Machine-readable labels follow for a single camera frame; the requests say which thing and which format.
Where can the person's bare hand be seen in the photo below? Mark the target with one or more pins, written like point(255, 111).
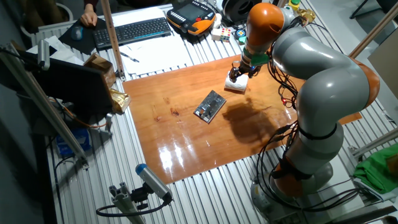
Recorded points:
point(89, 17)

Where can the black filament spool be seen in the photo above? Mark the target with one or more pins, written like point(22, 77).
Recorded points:
point(236, 9)

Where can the white paper sheet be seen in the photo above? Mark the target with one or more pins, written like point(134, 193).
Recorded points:
point(155, 56)

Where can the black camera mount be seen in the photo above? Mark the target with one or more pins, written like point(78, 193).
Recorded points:
point(140, 196)

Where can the black chair base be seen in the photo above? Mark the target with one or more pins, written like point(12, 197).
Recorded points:
point(360, 9)

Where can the aluminium profile bar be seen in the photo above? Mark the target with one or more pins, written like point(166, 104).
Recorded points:
point(373, 143)

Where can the brown cardboard box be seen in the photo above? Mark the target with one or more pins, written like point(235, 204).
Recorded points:
point(101, 67)

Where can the metal frame post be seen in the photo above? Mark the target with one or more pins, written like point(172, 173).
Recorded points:
point(373, 32)
point(112, 34)

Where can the dark pen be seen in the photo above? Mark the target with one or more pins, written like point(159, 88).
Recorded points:
point(129, 57)

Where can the crumpled gold foil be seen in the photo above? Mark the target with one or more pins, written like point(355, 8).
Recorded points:
point(306, 15)

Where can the black mouse pad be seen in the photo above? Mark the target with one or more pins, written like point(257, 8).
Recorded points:
point(84, 45)

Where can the crumpled white paper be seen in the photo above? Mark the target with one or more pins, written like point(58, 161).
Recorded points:
point(68, 56)

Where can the black keyboard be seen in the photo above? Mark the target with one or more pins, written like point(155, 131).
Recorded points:
point(133, 31)

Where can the white curved chair frame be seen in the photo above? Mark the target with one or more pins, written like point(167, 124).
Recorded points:
point(66, 9)

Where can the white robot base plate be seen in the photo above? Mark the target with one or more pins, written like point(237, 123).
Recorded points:
point(342, 174)

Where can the black flat monitor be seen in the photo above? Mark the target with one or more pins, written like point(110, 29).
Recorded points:
point(71, 87)

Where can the colourful Rubik's cube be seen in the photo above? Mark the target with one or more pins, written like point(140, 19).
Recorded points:
point(226, 35)

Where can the white toilet paper roll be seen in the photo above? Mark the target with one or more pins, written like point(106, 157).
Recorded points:
point(237, 84)

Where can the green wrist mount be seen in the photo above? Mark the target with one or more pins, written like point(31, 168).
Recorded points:
point(259, 59)

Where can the white paper stack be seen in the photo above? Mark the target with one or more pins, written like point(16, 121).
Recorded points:
point(140, 15)

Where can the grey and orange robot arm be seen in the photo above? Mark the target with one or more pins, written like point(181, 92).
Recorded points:
point(326, 84)

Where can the grey metal bar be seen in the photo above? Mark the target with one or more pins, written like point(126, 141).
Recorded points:
point(367, 216)

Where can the green cloth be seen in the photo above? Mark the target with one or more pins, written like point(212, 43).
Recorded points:
point(376, 171)

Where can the gold foil bag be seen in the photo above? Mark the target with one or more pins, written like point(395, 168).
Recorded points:
point(119, 101)

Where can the silver depth camera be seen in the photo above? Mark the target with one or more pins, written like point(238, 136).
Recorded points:
point(43, 54)

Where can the round black blue-yellow puck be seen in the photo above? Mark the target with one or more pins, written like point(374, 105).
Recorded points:
point(240, 33)

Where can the long aluminium frame rail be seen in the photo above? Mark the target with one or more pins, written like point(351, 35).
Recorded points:
point(46, 107)

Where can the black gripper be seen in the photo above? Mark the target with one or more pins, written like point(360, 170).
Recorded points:
point(247, 68)

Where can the brown wooden board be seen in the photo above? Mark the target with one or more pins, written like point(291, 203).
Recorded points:
point(186, 140)

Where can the small white figurine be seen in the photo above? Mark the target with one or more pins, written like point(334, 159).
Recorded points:
point(217, 20)

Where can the blue box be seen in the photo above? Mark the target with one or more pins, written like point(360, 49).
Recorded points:
point(73, 141)

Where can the yellow button box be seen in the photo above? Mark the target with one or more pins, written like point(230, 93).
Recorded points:
point(293, 4)

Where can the person's forearm dark sleeve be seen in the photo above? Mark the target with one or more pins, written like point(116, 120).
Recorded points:
point(90, 2)

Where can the black and orange teach pendant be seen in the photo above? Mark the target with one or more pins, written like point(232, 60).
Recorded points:
point(189, 12)

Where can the short aluminium profile piece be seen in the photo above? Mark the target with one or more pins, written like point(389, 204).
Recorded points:
point(124, 205)

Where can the silver camera with blue cap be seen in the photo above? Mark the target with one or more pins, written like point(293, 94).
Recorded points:
point(152, 182)

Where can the beige panel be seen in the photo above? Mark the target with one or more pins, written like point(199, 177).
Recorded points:
point(385, 62)

